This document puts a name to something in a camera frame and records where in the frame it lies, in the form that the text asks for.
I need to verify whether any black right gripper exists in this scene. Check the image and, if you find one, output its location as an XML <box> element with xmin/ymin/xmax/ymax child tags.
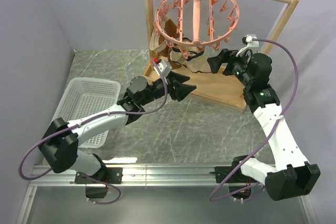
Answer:
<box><xmin>207</xmin><ymin>48</ymin><xmax>253</xmax><ymax>88</ymax></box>

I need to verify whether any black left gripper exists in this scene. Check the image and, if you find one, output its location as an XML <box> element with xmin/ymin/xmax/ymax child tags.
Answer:
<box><xmin>140</xmin><ymin>71</ymin><xmax>196</xmax><ymax>106</ymax></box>

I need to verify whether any beige underwear navy trim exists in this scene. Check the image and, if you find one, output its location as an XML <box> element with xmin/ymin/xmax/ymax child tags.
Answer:
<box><xmin>169</xmin><ymin>44</ymin><xmax>212</xmax><ymax>73</ymax></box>

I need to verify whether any pink round clip hanger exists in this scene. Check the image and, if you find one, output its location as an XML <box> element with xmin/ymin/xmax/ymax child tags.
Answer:
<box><xmin>152</xmin><ymin>0</ymin><xmax>240</xmax><ymax>59</ymax></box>

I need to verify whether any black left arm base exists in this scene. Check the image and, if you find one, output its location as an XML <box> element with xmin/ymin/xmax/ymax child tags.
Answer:
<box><xmin>75</xmin><ymin>167</ymin><xmax>123</xmax><ymax>184</ymax></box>

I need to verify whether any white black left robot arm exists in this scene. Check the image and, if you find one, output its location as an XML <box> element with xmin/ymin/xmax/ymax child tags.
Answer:
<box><xmin>39</xmin><ymin>72</ymin><xmax>196</xmax><ymax>183</ymax></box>

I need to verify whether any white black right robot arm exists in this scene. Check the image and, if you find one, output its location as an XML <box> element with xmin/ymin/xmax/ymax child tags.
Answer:
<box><xmin>207</xmin><ymin>49</ymin><xmax>321</xmax><ymax>201</ymax></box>

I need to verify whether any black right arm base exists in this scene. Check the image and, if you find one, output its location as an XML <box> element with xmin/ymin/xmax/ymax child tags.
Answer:
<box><xmin>214</xmin><ymin>165</ymin><xmax>253</xmax><ymax>184</ymax></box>

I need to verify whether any wooden hanger rack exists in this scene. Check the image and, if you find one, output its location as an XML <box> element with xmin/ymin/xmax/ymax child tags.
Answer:
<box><xmin>145</xmin><ymin>0</ymin><xmax>300</xmax><ymax>112</ymax></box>

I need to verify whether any brown underwear on hanger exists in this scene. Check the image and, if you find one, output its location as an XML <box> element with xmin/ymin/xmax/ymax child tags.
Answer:
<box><xmin>149</xmin><ymin>17</ymin><xmax>178</xmax><ymax>53</ymax></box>

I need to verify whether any white plastic basket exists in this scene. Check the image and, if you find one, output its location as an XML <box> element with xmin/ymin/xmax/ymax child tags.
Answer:
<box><xmin>54</xmin><ymin>77</ymin><xmax>121</xmax><ymax>149</ymax></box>

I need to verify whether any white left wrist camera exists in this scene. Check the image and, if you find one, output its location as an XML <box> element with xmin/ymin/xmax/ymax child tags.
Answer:
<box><xmin>152</xmin><ymin>58</ymin><xmax>172</xmax><ymax>78</ymax></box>

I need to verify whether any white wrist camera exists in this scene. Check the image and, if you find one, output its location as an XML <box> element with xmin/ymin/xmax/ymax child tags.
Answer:
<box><xmin>152</xmin><ymin>58</ymin><xmax>172</xmax><ymax>78</ymax></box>
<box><xmin>236</xmin><ymin>34</ymin><xmax>259</xmax><ymax>57</ymax></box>

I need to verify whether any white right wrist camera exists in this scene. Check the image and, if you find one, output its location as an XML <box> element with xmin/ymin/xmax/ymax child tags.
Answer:
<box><xmin>236</xmin><ymin>34</ymin><xmax>259</xmax><ymax>57</ymax></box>

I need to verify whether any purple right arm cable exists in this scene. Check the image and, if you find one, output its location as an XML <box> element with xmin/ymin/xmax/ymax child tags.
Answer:
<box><xmin>209</xmin><ymin>39</ymin><xmax>299</xmax><ymax>201</ymax></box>

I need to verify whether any aluminium mounting rail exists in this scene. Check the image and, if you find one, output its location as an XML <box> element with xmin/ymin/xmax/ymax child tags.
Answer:
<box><xmin>27</xmin><ymin>163</ymin><xmax>307</xmax><ymax>188</ymax></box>

